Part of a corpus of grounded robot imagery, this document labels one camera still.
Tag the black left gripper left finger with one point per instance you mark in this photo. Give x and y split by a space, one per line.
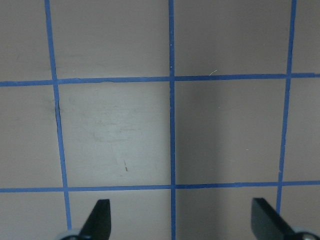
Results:
98 224

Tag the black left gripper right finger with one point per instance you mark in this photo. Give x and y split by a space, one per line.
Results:
267 224

